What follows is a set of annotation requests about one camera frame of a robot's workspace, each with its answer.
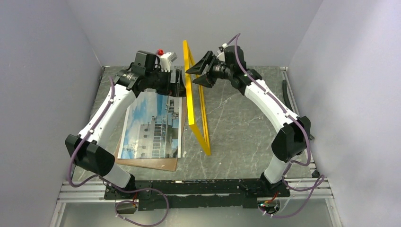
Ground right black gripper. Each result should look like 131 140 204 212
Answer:
185 51 233 88

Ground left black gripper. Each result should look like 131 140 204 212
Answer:
146 68 189 97

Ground yellow wooden picture frame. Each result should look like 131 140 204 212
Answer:
183 40 211 156

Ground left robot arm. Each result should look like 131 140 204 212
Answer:
65 69 186 199

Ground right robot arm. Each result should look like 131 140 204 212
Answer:
185 45 311 196

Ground building photo print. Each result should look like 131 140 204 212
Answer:
120 91 183 159

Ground brown backing board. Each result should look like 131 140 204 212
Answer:
114 99 190 172

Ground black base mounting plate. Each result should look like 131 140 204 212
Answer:
104 178 290 211

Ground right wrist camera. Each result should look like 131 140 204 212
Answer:
217 43 228 62

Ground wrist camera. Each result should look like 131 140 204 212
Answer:
156 49 177 72
217 43 228 62

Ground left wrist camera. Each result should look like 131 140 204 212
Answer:
156 49 177 72

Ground black corrugated hose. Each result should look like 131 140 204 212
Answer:
282 79 295 112

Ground aluminium rail frame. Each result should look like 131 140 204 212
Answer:
49 178 343 227

